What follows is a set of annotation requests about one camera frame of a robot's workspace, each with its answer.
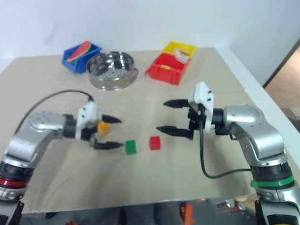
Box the orange toy cube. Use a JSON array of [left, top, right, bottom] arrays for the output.
[[97, 121, 112, 138]]

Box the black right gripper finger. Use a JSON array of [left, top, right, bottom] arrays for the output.
[[163, 98, 190, 110], [155, 124, 191, 141]]

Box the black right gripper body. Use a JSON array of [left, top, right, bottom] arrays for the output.
[[186, 101, 207, 141]]

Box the blue plastic bin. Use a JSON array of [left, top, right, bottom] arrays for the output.
[[61, 40, 103, 75]]

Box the white paper piece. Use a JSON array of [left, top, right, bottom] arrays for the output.
[[175, 54, 190, 65]]

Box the yellow plastic bin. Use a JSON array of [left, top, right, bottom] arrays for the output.
[[162, 40, 199, 60]]

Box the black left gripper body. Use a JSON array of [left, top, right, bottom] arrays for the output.
[[80, 122, 100, 145]]

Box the toy watermelon slice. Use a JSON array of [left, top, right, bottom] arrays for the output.
[[66, 40, 93, 64]]

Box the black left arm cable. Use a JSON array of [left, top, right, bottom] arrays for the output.
[[12, 88, 96, 134]]

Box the stainless steel steamer basket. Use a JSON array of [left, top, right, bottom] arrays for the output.
[[85, 50, 140, 92]]

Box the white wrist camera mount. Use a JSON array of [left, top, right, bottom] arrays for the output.
[[188, 80, 216, 134], [75, 99, 104, 140]]

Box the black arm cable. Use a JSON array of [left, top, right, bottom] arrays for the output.
[[198, 117, 253, 180], [12, 88, 96, 134]]

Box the red toy cube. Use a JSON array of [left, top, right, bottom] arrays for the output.
[[149, 135, 162, 151]]

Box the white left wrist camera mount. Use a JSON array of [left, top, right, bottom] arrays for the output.
[[75, 99, 104, 140]]

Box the red plastic bin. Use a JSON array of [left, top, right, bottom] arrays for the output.
[[144, 51, 192, 87]]

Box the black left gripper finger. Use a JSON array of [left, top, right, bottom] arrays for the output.
[[101, 113, 123, 124], [93, 140, 125, 151]]

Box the green toy cube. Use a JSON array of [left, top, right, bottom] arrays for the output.
[[124, 139, 138, 156]]

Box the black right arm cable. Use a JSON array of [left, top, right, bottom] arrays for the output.
[[198, 117, 253, 180]]

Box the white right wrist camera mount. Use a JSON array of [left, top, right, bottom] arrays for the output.
[[188, 80, 216, 134]]

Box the white red item in bin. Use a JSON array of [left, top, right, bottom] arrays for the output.
[[173, 47, 190, 57]]

